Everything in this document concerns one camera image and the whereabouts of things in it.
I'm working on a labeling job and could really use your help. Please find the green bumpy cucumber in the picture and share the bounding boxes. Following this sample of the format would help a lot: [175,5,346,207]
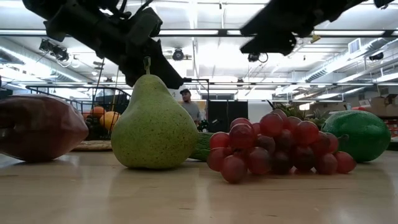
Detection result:
[188,132,215,162]

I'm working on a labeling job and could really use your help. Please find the dark red apple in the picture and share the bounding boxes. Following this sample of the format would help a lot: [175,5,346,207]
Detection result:
[0,94,90,163]

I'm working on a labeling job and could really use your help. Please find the cardboard boxes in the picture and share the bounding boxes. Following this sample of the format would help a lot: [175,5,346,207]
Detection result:
[369,95,398,118]

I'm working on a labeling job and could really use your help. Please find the red grape bunch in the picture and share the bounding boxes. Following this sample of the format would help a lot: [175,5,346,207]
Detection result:
[206,108,358,184]

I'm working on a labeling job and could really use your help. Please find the black ceiling fixture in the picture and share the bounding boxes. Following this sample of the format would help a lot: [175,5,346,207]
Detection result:
[39,39,71,63]

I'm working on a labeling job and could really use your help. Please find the black partition panel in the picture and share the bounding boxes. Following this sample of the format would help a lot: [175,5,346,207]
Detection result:
[207,100,249,134]

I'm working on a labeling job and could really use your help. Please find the black metal stand frame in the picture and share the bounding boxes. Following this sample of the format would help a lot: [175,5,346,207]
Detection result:
[182,77,211,103]

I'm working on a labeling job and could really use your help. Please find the person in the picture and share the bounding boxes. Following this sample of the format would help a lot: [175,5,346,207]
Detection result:
[179,88,202,125]

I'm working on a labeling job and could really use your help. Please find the black ceiling lamp with cable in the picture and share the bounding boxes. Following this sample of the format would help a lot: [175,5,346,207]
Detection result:
[248,52,269,63]

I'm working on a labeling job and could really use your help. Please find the black wire basket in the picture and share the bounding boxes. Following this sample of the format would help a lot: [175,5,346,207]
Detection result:
[26,84,132,141]

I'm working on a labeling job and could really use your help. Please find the green pear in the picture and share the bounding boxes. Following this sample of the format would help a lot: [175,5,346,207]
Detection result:
[110,56,199,170]

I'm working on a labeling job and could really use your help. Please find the potted succulent plant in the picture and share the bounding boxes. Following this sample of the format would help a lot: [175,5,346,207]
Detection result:
[267,99,332,130]

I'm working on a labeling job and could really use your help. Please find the yellow-orange orange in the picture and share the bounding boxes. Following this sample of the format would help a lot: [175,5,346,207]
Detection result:
[99,111,121,131]

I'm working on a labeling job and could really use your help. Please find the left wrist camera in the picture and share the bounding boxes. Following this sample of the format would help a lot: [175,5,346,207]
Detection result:
[126,7,164,47]

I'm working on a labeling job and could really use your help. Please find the large green lime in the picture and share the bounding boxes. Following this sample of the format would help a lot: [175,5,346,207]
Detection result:
[322,110,392,164]

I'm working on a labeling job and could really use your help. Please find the round black ceiling lamp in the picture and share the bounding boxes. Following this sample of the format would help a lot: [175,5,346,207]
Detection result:
[172,48,186,62]

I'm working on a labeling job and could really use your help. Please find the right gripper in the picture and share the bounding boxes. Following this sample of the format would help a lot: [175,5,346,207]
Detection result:
[239,0,343,56]

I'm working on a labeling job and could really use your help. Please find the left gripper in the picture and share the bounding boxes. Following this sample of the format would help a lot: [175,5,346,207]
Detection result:
[45,7,185,90]

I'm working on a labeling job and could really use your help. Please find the round woven placemat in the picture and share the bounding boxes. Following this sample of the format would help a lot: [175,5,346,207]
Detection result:
[72,139,113,152]

